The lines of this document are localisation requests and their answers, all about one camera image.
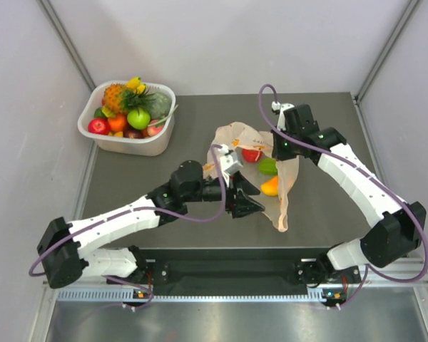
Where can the white plastic fruit basket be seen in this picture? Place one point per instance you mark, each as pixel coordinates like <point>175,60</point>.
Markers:
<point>152,146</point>

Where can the yellow banana bunch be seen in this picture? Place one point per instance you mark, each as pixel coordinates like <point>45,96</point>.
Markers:
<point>132,82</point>

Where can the orange yellow mango in bag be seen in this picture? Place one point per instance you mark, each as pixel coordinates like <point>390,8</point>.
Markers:
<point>270,187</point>

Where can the pink peach with leaf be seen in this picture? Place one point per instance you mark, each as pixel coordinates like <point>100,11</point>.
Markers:
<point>154,127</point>

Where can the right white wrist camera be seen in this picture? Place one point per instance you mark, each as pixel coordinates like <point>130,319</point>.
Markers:
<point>280,109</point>

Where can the orange fruit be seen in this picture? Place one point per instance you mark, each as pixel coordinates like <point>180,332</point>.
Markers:
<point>119,123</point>

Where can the green starfruit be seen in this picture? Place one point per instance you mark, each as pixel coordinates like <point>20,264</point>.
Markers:
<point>267,166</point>

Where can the small green lime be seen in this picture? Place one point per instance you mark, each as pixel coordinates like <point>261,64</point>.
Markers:
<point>98,113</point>

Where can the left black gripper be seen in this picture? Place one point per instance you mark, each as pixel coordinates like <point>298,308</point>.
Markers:
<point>244,205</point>

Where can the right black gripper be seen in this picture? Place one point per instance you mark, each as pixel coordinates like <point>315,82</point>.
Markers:
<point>277,152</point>

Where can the green cantaloupe melon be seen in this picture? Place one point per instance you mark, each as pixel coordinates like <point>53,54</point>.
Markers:
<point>158,105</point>

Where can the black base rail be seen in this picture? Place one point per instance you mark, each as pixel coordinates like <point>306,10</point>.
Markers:
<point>225,261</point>

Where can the green apple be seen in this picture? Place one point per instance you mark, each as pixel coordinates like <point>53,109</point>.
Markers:
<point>138,119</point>

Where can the aluminium frame rail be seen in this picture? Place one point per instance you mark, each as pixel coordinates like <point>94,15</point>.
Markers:
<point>176,286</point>

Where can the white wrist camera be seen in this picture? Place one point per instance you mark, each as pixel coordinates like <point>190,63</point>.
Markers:
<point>229,163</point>
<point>280,109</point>

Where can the pineapple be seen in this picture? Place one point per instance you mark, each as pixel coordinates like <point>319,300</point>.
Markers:
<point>123,98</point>

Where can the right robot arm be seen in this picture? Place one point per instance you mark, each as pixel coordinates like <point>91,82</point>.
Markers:
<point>393,222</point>

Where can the translucent orange plastic bag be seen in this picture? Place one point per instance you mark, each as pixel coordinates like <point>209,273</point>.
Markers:
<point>239,136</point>

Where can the dark red plum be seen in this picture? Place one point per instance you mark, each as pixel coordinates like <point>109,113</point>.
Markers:
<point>133,133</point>

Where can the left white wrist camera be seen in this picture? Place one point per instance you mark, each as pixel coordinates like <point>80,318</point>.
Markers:
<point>229,163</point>

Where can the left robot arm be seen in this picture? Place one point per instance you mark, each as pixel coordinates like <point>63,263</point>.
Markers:
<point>69,251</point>

